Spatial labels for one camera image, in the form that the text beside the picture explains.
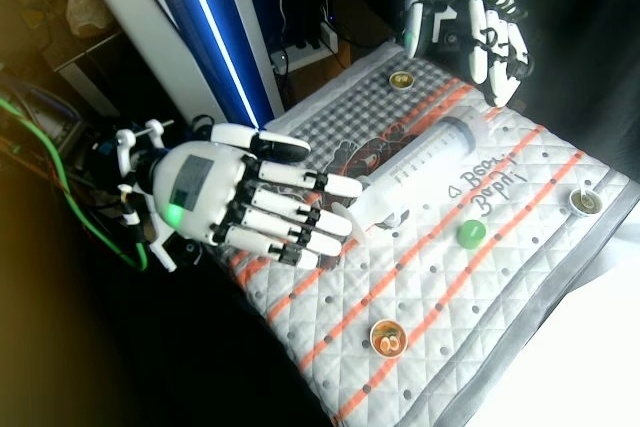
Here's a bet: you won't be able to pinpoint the large clear plastic syringe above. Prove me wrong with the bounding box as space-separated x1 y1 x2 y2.
329 111 496 248

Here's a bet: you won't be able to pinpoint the white power strip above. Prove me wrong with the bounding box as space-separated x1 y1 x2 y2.
269 20 343 76

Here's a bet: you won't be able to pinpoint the white column with blue light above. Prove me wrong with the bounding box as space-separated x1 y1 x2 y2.
69 0 287 131

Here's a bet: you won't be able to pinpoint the small orange toy noodle bowl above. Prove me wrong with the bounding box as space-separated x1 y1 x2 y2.
368 318 409 360

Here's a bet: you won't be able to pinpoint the small white toy food cup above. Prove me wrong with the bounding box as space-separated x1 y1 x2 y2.
568 187 604 218

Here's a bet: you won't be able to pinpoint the green round bottle cap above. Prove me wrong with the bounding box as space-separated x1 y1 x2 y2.
456 219 489 251

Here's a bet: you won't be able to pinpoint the grey white quilt orange stripes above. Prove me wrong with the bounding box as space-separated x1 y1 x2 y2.
219 40 640 427

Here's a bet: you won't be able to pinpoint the green cable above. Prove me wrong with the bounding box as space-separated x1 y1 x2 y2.
0 95 150 272

